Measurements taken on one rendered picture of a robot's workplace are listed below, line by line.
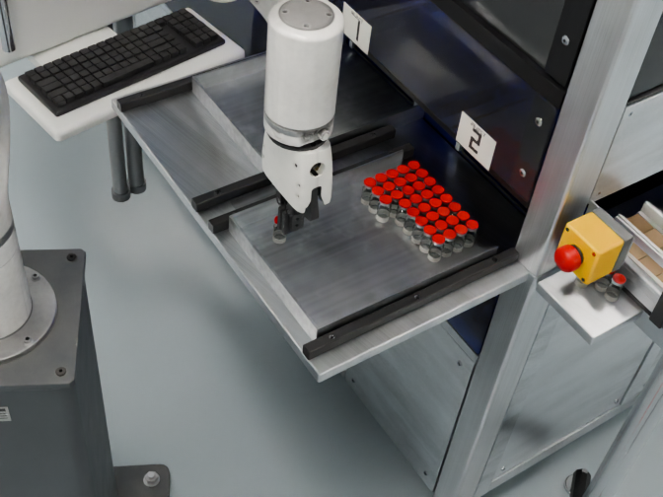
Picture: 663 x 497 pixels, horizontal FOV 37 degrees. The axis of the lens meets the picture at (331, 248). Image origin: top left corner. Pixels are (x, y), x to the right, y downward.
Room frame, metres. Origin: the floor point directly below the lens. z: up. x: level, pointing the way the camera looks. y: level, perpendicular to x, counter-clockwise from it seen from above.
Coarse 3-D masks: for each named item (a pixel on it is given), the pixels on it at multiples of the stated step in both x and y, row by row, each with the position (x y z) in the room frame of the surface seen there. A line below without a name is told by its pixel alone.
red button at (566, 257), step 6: (564, 246) 1.00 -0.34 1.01; (570, 246) 1.00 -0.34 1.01; (558, 252) 1.00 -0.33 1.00; (564, 252) 0.99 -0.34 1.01; (570, 252) 0.99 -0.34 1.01; (576, 252) 0.99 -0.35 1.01; (558, 258) 0.99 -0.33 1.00; (564, 258) 0.98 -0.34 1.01; (570, 258) 0.98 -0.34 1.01; (576, 258) 0.98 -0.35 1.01; (558, 264) 0.99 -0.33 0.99; (564, 264) 0.98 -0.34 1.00; (570, 264) 0.98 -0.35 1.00; (576, 264) 0.98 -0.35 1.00; (564, 270) 0.98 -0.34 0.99; (570, 270) 0.98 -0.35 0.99
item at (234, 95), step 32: (256, 64) 1.49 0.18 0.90; (352, 64) 1.55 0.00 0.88; (224, 96) 1.41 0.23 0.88; (256, 96) 1.42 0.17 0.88; (352, 96) 1.45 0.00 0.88; (384, 96) 1.47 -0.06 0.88; (224, 128) 1.32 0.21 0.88; (256, 128) 1.33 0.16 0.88; (352, 128) 1.32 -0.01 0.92; (256, 160) 1.23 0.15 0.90
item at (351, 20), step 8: (344, 8) 1.50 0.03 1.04; (344, 16) 1.50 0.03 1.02; (352, 16) 1.48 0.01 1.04; (344, 24) 1.50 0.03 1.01; (352, 24) 1.48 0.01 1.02; (360, 24) 1.46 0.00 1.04; (368, 24) 1.44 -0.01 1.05; (344, 32) 1.49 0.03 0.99; (352, 32) 1.48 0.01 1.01; (360, 32) 1.46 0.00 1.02; (368, 32) 1.44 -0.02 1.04; (352, 40) 1.47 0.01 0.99; (360, 40) 1.46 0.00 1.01; (368, 40) 1.44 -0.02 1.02; (360, 48) 1.45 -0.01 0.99; (368, 48) 1.44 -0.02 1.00
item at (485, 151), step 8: (464, 112) 1.23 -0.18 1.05; (464, 120) 1.23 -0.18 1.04; (472, 120) 1.22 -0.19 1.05; (464, 128) 1.23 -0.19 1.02; (472, 128) 1.21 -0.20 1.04; (480, 128) 1.20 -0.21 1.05; (464, 136) 1.22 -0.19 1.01; (488, 136) 1.18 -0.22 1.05; (464, 144) 1.22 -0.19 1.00; (472, 144) 1.21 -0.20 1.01; (480, 144) 1.19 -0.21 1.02; (488, 144) 1.18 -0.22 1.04; (472, 152) 1.20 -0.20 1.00; (480, 152) 1.19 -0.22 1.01; (488, 152) 1.18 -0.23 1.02; (480, 160) 1.19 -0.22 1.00; (488, 160) 1.17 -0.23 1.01; (488, 168) 1.17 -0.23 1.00
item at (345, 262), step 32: (384, 160) 1.26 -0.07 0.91; (352, 192) 1.19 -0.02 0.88; (256, 224) 1.09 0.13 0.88; (320, 224) 1.11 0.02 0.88; (352, 224) 1.12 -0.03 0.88; (384, 224) 1.13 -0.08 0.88; (256, 256) 1.01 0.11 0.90; (288, 256) 1.03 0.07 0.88; (320, 256) 1.04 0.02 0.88; (352, 256) 1.05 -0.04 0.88; (384, 256) 1.06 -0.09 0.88; (416, 256) 1.07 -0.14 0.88; (480, 256) 1.06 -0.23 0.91; (288, 288) 0.97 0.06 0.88; (320, 288) 0.98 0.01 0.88; (352, 288) 0.98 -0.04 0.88; (384, 288) 0.99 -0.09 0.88; (416, 288) 0.98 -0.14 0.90; (320, 320) 0.91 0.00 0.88; (352, 320) 0.91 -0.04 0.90
